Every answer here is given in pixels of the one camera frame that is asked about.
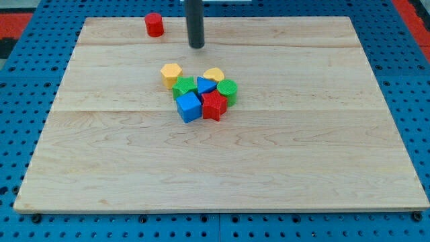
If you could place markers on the blue triangle block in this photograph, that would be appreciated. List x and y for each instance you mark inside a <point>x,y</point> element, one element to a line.
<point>205,86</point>

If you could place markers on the red star block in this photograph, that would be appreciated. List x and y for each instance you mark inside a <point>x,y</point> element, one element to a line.
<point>213,105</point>

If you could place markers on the yellow heart block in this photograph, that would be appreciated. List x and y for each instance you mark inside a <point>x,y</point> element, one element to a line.
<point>214,74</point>

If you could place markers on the green cylinder block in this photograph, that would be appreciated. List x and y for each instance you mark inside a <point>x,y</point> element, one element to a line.
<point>228,88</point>

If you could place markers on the yellow hexagon block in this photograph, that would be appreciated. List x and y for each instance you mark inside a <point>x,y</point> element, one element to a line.
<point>169,73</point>

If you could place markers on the red cylinder block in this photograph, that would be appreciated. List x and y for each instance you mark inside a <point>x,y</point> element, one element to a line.
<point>154,24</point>

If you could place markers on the blue cube block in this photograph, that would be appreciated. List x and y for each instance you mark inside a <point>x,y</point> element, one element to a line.
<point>189,107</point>

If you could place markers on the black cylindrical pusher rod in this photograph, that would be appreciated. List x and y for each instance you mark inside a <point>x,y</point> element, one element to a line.
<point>194,16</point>

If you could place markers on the light wooden board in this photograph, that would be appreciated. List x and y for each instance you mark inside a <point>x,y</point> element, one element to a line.
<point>310,130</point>

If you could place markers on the green star block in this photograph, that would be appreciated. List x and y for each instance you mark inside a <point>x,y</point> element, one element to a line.
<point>183,86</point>

